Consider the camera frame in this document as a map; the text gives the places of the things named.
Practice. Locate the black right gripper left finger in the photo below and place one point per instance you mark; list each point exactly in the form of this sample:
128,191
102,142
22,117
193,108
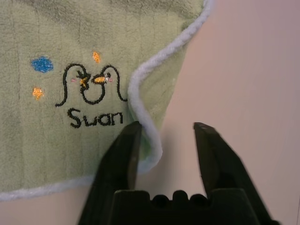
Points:
112,164

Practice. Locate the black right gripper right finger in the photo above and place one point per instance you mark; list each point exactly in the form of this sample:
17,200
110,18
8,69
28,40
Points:
225,164

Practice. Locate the green towel with swan print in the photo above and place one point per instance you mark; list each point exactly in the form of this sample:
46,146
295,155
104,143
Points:
70,35

